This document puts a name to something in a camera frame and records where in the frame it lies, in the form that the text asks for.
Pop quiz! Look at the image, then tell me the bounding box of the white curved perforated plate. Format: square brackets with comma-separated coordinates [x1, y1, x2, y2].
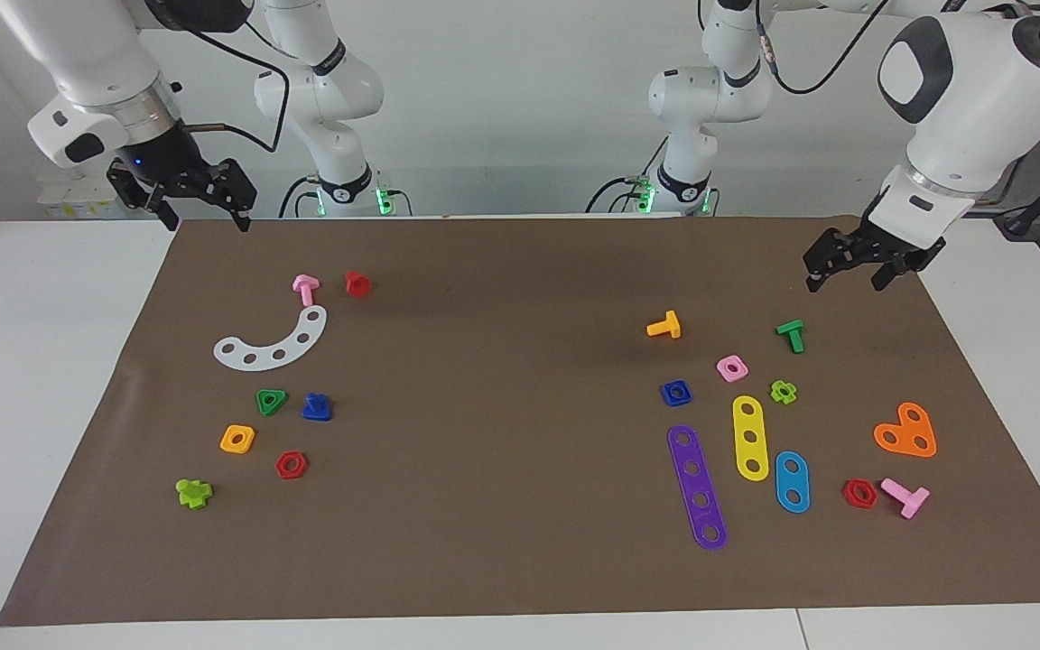
[213, 305, 329, 372]

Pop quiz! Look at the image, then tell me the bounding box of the orange heart-shaped plate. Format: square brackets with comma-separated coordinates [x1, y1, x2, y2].
[873, 402, 938, 459]

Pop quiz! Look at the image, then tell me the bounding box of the yellow three-hole strip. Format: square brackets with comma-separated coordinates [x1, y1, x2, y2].
[731, 395, 771, 483]

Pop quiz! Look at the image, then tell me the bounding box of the blue two-hole strip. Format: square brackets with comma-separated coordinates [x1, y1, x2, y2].
[774, 450, 812, 515]

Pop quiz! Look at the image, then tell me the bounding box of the purple four-hole strip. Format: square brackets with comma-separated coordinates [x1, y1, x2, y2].
[666, 423, 729, 552]

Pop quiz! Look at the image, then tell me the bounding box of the brown table mat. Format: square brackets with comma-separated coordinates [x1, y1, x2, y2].
[0, 215, 1040, 627]

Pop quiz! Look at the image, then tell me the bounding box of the black base cable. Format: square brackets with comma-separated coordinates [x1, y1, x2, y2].
[585, 176, 653, 215]
[279, 174, 318, 218]

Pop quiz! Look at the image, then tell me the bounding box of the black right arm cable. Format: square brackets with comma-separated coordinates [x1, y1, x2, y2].
[145, 0, 292, 154]

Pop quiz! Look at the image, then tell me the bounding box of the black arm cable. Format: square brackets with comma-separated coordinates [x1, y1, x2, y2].
[145, 0, 292, 154]
[750, 0, 896, 96]

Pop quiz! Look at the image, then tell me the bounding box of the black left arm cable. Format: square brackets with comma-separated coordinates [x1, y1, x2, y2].
[750, 0, 896, 96]

